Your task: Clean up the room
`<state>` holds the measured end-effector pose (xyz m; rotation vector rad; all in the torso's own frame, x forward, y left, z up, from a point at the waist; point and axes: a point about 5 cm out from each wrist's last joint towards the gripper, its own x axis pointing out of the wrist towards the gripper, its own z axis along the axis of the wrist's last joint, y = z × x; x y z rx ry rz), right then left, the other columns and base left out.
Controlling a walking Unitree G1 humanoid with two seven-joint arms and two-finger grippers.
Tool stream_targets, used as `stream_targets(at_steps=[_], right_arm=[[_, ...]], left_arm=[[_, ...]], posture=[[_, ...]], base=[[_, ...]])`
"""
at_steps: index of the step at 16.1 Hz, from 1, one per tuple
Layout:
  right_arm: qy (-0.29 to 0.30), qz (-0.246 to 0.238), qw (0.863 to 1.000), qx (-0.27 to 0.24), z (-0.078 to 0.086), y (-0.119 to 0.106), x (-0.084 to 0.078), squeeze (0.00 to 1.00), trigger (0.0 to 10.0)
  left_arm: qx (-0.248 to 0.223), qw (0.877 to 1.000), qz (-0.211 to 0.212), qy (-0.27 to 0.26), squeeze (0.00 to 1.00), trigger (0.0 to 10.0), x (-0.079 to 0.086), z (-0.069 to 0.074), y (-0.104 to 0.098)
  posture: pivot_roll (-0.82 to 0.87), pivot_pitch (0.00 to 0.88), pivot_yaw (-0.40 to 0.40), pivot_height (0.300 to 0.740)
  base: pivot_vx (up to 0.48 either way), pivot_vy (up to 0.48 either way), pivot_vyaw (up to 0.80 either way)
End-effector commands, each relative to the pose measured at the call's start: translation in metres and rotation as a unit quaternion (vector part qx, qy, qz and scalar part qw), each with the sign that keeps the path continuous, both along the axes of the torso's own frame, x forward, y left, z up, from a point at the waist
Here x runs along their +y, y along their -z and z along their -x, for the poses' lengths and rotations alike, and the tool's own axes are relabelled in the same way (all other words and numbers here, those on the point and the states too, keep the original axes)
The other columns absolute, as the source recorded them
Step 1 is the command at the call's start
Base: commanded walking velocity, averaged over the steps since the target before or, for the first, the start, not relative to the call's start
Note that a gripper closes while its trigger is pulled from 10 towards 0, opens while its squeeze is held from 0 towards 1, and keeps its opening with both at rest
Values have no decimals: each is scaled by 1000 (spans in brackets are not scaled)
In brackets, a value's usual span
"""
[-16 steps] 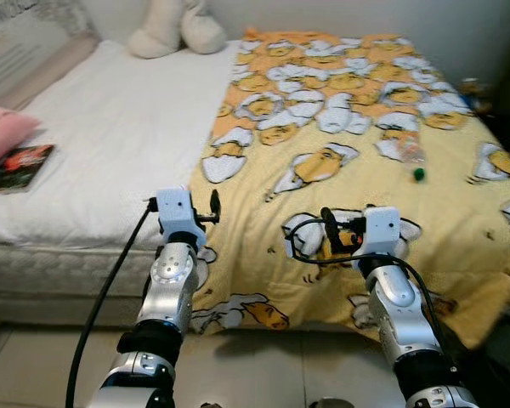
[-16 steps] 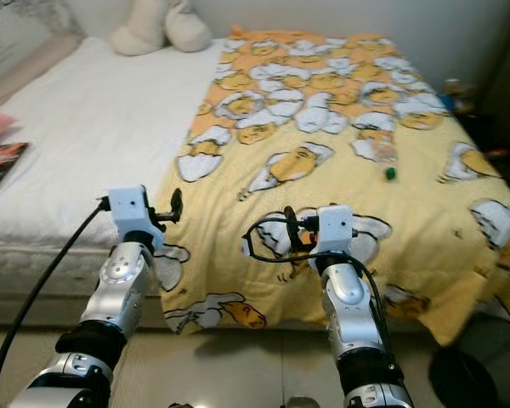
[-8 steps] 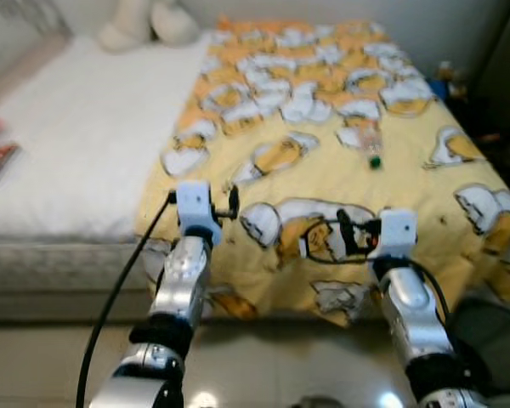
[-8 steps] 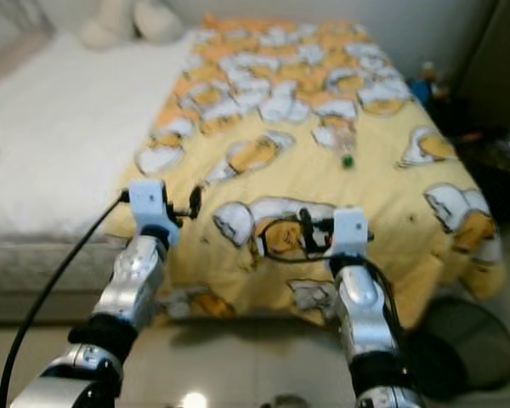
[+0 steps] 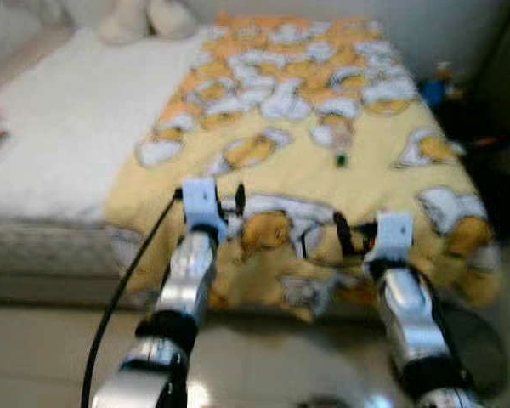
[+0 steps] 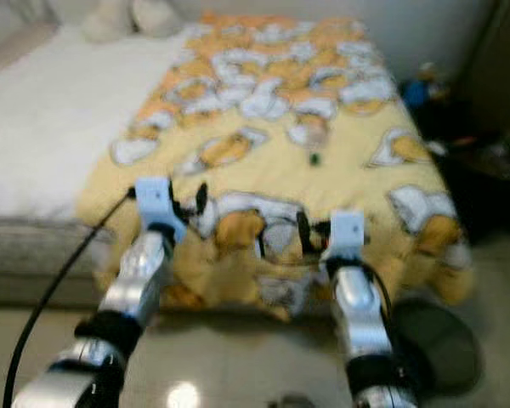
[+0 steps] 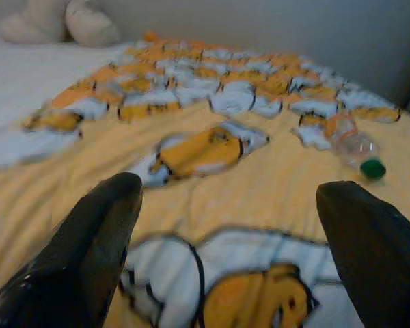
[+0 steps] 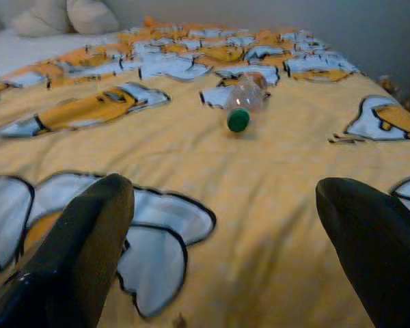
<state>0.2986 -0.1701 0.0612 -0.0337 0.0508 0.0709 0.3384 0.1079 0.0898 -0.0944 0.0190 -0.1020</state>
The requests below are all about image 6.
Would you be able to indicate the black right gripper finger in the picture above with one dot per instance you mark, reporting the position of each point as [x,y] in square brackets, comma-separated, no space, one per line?
[304,231]

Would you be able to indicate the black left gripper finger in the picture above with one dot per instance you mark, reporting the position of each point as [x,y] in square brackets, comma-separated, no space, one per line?
[201,197]

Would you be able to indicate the yellow cartoon print blanket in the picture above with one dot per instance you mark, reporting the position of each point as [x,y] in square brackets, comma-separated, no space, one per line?
[340,170]

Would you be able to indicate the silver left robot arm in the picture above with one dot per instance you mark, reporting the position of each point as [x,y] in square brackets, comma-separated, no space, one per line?
[136,289]

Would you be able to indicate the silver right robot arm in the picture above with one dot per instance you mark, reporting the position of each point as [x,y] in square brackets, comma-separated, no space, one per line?
[357,306]

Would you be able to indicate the small green object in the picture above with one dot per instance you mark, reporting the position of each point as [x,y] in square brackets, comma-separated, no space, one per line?
[314,158]

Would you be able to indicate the grey bed base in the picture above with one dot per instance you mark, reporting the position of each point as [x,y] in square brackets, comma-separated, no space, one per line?
[34,255]

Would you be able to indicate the white sheet mattress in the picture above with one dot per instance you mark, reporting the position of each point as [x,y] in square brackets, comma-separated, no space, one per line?
[51,127]

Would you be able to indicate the dark round cushion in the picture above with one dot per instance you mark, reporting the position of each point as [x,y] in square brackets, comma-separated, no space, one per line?
[442,340]

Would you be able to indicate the dark bedside table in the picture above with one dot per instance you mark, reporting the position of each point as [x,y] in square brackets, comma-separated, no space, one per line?
[493,195]

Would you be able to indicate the blue object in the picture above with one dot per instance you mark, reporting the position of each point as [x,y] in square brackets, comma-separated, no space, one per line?
[425,85]

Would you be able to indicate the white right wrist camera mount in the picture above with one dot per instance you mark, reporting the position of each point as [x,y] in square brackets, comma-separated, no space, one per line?
[347,229]

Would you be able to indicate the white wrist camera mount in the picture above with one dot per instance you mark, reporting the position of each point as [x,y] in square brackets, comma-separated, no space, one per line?
[347,229]
[155,200]

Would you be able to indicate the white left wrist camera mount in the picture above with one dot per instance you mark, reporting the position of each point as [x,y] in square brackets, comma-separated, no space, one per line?
[155,200]

